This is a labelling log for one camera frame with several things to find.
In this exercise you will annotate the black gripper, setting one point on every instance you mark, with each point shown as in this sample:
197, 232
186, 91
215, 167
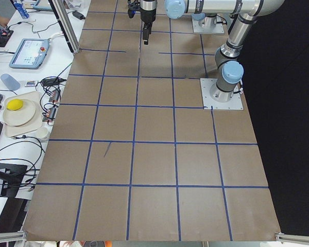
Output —
147, 15

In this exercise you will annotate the black device stand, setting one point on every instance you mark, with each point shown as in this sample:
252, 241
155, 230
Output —
12, 176

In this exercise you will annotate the black power adapter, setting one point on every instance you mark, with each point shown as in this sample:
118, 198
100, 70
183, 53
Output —
78, 15

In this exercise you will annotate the blue teach pendant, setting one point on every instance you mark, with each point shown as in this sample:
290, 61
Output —
30, 54
42, 5

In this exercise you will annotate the brown paper table cover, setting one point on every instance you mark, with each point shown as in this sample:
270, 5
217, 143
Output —
134, 155

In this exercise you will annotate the light blue plastic cup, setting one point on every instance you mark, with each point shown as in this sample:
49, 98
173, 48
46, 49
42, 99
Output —
10, 82

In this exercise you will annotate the white paper cup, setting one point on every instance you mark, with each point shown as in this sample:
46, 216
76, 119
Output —
43, 134

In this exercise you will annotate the beige tray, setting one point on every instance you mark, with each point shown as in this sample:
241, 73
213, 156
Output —
33, 124

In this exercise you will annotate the yellow lemon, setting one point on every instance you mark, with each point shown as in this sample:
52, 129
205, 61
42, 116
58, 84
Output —
15, 104

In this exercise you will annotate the beige plate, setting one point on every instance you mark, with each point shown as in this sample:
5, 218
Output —
21, 116

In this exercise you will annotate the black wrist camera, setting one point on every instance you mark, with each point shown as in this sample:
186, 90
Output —
133, 7

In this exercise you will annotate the aluminium frame post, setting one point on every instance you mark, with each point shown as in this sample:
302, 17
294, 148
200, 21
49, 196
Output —
65, 25

